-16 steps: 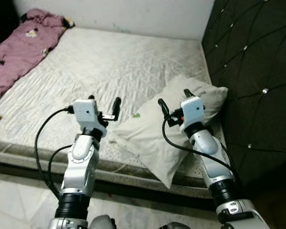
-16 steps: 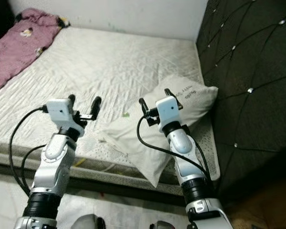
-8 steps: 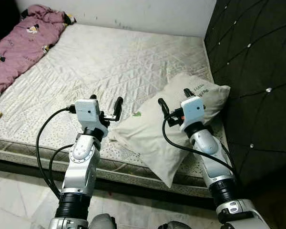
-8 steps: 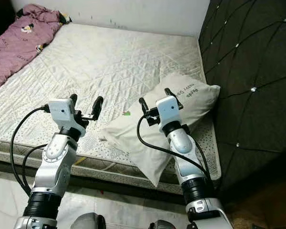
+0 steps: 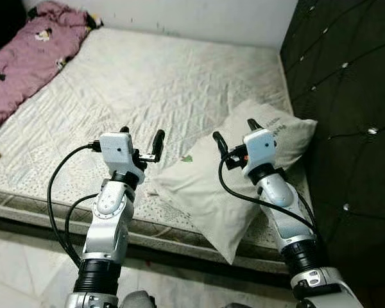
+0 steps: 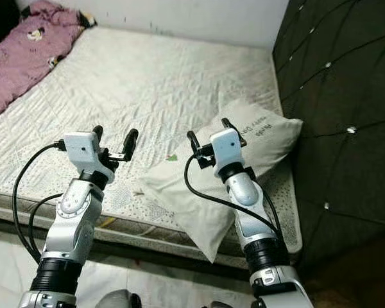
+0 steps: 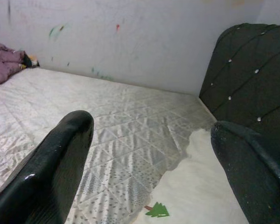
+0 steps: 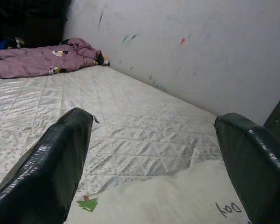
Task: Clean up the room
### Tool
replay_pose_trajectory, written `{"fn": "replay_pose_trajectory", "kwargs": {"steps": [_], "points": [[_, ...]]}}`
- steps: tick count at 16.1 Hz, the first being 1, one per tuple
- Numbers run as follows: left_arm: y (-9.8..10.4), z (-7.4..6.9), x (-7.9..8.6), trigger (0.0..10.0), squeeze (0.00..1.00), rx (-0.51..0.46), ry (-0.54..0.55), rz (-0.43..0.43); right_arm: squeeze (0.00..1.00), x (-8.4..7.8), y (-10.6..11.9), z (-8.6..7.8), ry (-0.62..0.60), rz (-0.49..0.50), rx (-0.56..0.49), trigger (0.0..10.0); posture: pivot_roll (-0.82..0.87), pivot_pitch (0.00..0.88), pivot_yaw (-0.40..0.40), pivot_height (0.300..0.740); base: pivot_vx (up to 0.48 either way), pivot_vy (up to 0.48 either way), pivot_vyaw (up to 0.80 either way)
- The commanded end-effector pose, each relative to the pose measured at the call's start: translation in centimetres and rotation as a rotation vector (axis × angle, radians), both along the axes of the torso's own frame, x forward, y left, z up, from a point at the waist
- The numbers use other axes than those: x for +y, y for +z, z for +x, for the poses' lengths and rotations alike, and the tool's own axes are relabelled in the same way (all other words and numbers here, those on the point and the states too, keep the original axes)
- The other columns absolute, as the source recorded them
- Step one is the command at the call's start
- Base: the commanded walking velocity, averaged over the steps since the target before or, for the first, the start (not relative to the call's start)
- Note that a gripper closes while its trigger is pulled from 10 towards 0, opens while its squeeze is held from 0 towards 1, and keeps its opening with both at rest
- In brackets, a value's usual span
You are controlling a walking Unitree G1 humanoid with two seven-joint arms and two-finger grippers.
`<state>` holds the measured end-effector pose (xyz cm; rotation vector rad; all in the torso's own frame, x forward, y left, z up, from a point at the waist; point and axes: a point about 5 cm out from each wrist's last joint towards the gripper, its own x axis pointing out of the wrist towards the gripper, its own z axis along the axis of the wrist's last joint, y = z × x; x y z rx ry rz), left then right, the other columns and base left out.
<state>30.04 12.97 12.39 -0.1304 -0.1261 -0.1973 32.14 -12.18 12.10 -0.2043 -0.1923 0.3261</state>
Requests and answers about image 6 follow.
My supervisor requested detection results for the robot left leg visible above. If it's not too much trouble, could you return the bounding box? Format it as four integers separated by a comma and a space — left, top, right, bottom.
95, 289, 142, 308

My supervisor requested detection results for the cream pillow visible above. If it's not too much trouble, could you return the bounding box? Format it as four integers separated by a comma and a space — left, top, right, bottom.
136, 98, 304, 264

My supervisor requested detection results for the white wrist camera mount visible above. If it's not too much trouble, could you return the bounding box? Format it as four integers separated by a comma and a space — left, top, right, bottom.
210, 127, 244, 174
62, 132, 115, 184

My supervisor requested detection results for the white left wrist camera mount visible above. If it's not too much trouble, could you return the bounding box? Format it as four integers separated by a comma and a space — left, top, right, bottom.
62, 132, 115, 184

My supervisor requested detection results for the black tufted headboard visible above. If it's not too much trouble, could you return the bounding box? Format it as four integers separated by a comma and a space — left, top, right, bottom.
271, 0, 385, 270

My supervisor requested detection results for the purple cartoon print quilt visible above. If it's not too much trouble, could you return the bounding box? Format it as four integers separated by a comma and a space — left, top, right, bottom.
0, 0, 97, 126

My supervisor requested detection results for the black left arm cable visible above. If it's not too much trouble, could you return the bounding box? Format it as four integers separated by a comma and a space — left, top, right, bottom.
13, 142, 65, 264
28, 192, 70, 256

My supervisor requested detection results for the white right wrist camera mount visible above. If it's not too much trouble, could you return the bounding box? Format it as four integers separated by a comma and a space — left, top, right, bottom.
210, 127, 244, 174

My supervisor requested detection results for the white quilted mattress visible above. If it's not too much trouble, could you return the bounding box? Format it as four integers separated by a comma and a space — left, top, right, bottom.
0, 26, 305, 270

